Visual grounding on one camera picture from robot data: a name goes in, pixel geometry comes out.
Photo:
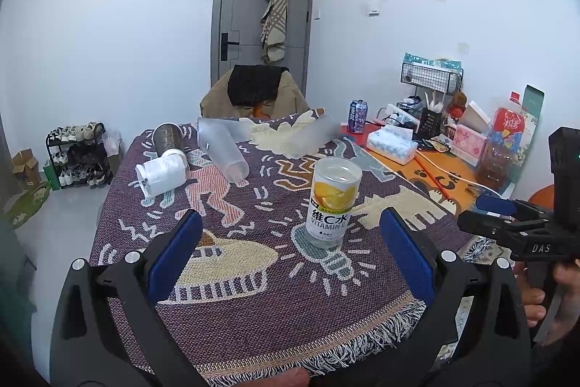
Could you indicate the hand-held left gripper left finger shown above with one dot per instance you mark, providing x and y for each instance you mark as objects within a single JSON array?
[{"x": 177, "y": 251}]

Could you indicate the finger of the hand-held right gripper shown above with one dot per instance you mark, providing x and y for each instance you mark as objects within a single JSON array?
[
  {"x": 480, "y": 224},
  {"x": 496, "y": 204}
]

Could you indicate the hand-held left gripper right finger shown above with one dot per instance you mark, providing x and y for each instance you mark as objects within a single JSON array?
[{"x": 407, "y": 251}]

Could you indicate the white paper cup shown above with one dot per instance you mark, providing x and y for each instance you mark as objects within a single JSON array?
[{"x": 163, "y": 176}]

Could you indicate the tall frosted plastic cup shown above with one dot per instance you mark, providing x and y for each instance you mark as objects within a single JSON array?
[{"x": 223, "y": 151}]

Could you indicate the brown paper cup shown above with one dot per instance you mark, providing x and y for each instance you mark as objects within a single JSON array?
[{"x": 166, "y": 136}]

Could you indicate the short frosted plastic cup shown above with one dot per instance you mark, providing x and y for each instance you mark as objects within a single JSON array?
[{"x": 313, "y": 135}]

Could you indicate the person's right hand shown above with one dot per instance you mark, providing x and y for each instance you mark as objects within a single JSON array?
[{"x": 534, "y": 301}]

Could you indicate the orange stool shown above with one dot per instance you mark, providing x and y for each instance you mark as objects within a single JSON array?
[{"x": 543, "y": 195}]

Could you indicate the large bottle with red label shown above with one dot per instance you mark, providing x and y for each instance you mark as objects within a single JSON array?
[{"x": 504, "y": 142}]

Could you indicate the pink floral box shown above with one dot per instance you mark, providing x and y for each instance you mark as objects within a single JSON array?
[{"x": 469, "y": 142}]

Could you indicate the orange desk mat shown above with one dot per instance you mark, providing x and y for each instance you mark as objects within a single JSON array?
[{"x": 410, "y": 175}]

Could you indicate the vitamin C water bottle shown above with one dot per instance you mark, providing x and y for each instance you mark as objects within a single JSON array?
[{"x": 328, "y": 219}]

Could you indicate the printed purple blanket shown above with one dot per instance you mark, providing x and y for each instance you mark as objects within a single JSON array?
[{"x": 253, "y": 301}]

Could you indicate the green carton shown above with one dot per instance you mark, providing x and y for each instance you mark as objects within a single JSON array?
[{"x": 533, "y": 108}]

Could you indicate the black pen holder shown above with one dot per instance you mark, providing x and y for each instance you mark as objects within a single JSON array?
[{"x": 429, "y": 125}]

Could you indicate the blue tissue pack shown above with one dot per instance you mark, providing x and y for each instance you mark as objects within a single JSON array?
[{"x": 390, "y": 146}]

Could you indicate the brown teddy bear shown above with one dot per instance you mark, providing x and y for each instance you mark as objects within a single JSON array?
[{"x": 457, "y": 102}]

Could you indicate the black shoe rack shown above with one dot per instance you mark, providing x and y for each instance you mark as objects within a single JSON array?
[{"x": 105, "y": 151}]

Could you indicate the clear plastic bag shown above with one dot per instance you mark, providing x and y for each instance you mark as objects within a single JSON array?
[{"x": 112, "y": 143}]

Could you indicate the rows of shoes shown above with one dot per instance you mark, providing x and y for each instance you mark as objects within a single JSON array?
[{"x": 81, "y": 153}]

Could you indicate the white power strip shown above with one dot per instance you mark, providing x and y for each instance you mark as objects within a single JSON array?
[{"x": 392, "y": 112}]

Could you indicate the purple soda can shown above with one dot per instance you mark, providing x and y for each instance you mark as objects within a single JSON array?
[{"x": 357, "y": 117}]

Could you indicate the small green box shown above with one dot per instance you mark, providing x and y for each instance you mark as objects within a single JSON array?
[{"x": 52, "y": 176}]

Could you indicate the cream cloth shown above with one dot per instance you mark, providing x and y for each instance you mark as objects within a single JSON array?
[{"x": 275, "y": 138}]

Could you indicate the green floor rug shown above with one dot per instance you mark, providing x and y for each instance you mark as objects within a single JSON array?
[{"x": 22, "y": 205}]

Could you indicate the cardboard box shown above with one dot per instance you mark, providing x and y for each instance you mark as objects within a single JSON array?
[{"x": 25, "y": 167}]

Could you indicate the black garment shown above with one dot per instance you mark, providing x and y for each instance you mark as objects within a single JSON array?
[{"x": 251, "y": 85}]

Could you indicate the striped towel on door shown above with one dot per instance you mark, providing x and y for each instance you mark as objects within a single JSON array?
[{"x": 274, "y": 19}]

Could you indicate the grey door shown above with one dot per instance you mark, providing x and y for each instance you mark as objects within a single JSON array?
[{"x": 240, "y": 6}]

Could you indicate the white wall device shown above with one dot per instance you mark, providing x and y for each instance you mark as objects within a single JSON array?
[{"x": 375, "y": 6}]

